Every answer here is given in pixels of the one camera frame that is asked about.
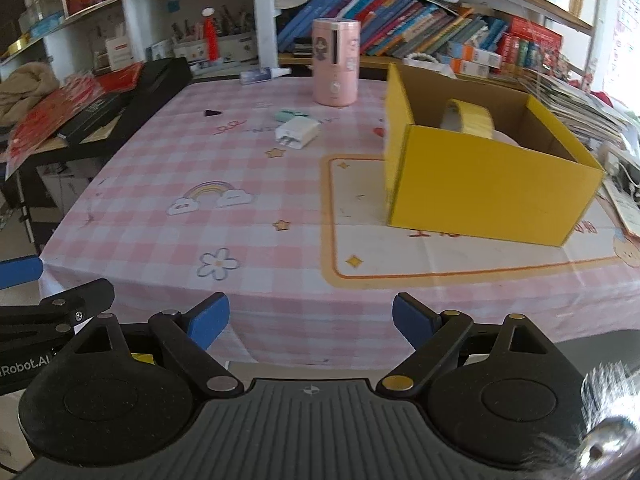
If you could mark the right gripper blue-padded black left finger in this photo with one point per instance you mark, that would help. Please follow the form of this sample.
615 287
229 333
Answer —
182 341

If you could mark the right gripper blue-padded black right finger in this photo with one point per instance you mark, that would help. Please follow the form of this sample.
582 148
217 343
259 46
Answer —
436 339

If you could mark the yellow tape roll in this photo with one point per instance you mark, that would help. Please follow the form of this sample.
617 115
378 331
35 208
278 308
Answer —
468 118

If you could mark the white charger plug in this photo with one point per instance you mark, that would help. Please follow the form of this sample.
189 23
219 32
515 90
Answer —
297 132

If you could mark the pink checkered tablecloth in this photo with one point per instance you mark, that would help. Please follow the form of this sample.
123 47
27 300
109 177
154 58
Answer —
297 239

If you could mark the yellow cardboard box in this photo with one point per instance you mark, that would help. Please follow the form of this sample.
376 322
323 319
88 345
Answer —
530 183

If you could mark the black keyboard case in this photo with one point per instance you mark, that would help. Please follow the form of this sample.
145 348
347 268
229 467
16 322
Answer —
131 97

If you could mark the mint green utility knife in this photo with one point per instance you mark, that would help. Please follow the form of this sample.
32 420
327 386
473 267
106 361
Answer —
287 115

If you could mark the blue spray bottle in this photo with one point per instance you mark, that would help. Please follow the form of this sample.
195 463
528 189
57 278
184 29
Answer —
259 75

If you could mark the red patterned gift bag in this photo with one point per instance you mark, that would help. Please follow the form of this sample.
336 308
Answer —
80 91

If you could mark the stack of magazines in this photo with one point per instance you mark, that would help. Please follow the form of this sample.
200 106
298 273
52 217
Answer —
584 114

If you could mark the white quilted pearl handbag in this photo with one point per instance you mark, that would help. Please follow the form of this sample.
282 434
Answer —
427 62

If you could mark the orange white medicine box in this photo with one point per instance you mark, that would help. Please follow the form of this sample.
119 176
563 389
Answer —
479 56

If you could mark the white pen holder box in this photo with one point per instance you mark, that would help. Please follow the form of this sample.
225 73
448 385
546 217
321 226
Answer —
238 48

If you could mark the beige knitted cloth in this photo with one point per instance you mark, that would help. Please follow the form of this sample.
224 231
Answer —
24 89

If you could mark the red tassel ornament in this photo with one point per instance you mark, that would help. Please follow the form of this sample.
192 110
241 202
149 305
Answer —
210 34

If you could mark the pink cylindrical humidifier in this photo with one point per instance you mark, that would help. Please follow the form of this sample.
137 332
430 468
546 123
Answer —
335 61

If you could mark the row of colourful books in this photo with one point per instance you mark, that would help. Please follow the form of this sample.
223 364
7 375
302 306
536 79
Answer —
392 29

